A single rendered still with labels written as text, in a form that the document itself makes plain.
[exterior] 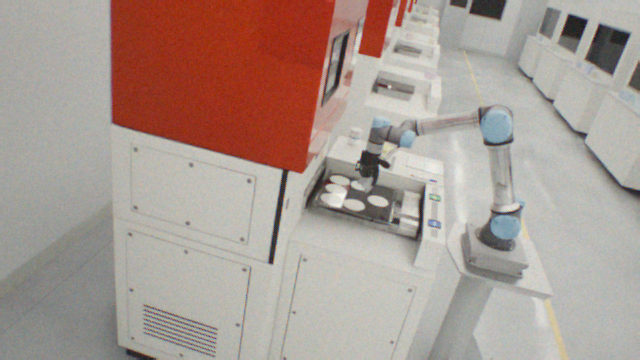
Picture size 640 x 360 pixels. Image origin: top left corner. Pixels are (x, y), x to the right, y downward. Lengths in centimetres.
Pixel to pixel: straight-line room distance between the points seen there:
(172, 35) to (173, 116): 28
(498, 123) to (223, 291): 127
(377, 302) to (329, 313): 23
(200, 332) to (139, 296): 31
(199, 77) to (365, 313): 121
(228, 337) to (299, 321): 33
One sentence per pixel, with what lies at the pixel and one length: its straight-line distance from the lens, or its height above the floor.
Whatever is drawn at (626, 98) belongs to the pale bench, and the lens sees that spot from 745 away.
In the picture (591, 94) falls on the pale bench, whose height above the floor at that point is 70.
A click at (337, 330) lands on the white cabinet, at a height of 41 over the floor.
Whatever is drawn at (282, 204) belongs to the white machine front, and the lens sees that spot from 166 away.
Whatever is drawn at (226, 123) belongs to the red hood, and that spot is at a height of 134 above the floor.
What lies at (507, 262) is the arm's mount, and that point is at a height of 88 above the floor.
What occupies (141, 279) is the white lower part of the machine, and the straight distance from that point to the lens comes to 216.
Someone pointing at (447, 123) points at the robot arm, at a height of 136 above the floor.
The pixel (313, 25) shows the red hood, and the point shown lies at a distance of 146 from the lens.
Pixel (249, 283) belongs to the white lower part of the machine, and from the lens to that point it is 192.
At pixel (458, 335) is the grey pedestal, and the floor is 36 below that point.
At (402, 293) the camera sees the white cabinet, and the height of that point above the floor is 71.
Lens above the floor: 192
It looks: 26 degrees down
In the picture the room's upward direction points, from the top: 11 degrees clockwise
